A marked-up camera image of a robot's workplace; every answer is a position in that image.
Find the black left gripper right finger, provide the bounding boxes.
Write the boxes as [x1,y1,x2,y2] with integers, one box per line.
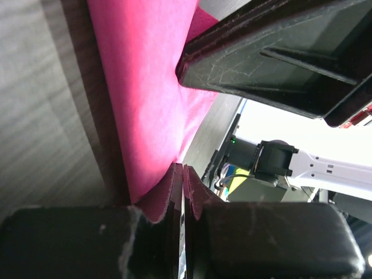
[183,166,365,278]

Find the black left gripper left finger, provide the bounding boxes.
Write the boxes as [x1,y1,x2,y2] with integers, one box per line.
[1,163,183,278]

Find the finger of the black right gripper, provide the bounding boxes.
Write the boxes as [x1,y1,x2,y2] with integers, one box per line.
[176,1,371,127]

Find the pink paper napkin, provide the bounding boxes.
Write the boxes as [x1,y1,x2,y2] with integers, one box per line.
[87,0,219,204]

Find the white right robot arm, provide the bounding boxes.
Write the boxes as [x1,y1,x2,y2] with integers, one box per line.
[176,1,371,196]

